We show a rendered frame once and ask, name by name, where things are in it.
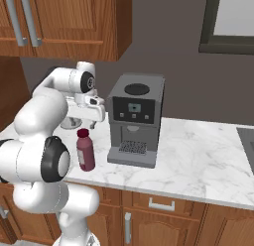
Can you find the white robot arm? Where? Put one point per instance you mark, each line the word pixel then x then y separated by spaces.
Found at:
pixel 39 137

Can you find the grey coffee machine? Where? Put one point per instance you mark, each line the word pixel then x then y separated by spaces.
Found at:
pixel 136 124

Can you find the dark red juice bottle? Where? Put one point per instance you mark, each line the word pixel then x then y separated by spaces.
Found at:
pixel 86 154

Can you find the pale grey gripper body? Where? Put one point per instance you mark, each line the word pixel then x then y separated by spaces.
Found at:
pixel 86 112

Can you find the grey round metal pot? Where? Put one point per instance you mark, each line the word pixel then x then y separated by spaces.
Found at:
pixel 71 123

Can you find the dark framed window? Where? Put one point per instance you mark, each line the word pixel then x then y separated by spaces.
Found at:
pixel 231 22

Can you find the wooden drawer front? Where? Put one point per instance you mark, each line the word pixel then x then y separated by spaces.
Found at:
pixel 185 207
pixel 110 197

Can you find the dark grey sink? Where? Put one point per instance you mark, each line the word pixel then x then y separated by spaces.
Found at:
pixel 247 147

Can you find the wooden wall cupboard door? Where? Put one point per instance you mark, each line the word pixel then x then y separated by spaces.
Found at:
pixel 10 22
pixel 82 22

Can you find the wooden base cupboard door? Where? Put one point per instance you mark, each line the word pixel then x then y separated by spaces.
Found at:
pixel 158 231
pixel 231 228
pixel 23 223

